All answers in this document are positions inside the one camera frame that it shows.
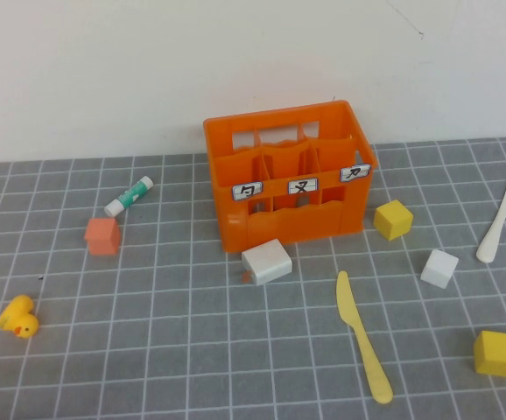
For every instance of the white plastic knife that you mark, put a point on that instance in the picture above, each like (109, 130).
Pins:
(496, 227)

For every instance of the orange plastic cutlery crate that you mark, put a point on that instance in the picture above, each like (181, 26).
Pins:
(305, 227)

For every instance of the white paper label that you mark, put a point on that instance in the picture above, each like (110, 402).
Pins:
(356, 172)
(248, 191)
(303, 186)

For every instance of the white power adapter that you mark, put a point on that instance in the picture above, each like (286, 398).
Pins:
(268, 262)

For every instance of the green and white glue stick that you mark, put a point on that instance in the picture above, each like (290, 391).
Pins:
(130, 195)

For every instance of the yellow plastic knife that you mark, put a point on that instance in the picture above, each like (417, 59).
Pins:
(349, 310)

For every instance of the yellow cube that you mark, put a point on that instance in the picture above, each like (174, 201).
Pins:
(496, 354)
(392, 221)

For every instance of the salmon orange block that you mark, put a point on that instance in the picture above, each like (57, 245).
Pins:
(102, 238)

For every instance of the gray grid mat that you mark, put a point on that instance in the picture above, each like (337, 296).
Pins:
(148, 350)

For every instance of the white cube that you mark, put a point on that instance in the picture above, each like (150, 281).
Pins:
(439, 269)

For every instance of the yellow rubber duck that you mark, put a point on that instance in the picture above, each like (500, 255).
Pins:
(18, 319)

